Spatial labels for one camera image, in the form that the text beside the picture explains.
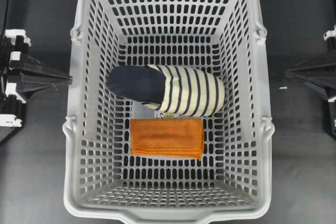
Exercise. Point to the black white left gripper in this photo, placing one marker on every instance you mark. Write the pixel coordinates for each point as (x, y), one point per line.
(16, 88)

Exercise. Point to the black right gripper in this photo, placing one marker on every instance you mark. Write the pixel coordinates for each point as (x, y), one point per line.
(320, 76)

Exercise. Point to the grey plastic shopping basket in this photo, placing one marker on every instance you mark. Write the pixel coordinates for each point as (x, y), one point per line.
(103, 179)

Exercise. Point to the folded orange cloth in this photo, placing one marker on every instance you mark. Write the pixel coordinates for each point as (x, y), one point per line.
(167, 137)

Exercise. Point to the small label under slipper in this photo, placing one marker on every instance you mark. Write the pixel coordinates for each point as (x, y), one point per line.
(167, 115)

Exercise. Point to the navy cream striped slipper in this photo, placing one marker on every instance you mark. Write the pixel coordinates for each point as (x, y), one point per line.
(169, 89)

